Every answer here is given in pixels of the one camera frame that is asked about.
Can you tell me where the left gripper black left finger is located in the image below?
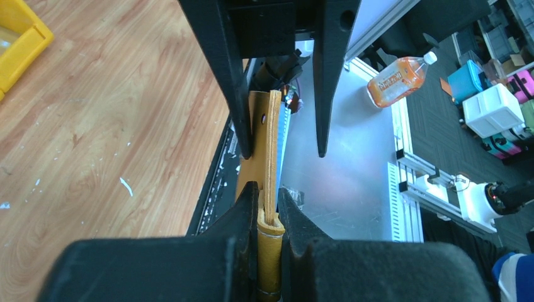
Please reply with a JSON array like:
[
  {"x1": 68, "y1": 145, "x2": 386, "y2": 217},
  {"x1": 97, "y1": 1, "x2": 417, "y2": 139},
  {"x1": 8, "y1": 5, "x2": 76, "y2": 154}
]
[{"x1": 37, "y1": 182, "x2": 259, "y2": 301}]

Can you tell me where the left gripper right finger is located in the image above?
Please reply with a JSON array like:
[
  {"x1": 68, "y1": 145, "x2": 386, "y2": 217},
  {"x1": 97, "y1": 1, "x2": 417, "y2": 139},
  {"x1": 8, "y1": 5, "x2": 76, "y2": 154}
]
[{"x1": 278, "y1": 188, "x2": 490, "y2": 301}]

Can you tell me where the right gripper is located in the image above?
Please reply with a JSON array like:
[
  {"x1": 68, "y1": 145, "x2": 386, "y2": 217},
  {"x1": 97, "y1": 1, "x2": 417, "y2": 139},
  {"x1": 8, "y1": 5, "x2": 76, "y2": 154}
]
[{"x1": 179, "y1": 0, "x2": 360, "y2": 159}]

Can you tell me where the yellow leather card holder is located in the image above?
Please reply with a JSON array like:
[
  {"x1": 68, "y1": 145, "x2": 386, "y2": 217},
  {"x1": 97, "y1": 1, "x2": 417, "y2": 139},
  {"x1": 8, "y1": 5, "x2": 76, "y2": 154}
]
[{"x1": 237, "y1": 90, "x2": 285, "y2": 301}]

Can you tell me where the orange drink bottle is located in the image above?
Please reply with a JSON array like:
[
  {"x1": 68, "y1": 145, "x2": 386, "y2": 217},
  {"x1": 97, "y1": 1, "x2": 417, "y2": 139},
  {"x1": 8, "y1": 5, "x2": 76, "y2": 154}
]
[{"x1": 366, "y1": 51, "x2": 438, "y2": 109}]

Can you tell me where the blue storage box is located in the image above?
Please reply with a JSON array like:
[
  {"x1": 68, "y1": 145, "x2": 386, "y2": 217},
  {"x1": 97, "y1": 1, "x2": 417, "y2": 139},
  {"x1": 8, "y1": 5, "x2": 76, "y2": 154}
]
[{"x1": 447, "y1": 60, "x2": 484, "y2": 105}]

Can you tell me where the white storage box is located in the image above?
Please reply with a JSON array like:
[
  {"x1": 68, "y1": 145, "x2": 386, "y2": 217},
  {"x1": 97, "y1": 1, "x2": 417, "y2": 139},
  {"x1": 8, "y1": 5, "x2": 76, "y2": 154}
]
[{"x1": 462, "y1": 83, "x2": 525, "y2": 138}]

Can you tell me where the left yellow bin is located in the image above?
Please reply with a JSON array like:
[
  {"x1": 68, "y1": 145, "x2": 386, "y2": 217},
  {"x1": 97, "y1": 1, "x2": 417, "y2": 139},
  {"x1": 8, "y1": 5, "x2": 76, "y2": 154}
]
[{"x1": 1, "y1": 0, "x2": 54, "y2": 98}]

